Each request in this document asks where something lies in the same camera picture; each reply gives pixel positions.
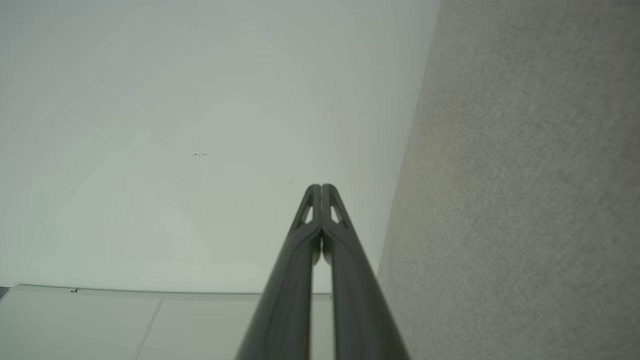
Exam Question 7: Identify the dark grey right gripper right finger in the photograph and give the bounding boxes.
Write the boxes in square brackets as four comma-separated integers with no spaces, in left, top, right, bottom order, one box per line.
[321,184,411,360]

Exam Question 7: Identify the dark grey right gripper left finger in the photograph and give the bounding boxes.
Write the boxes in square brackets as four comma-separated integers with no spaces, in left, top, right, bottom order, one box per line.
[235,184,322,360]

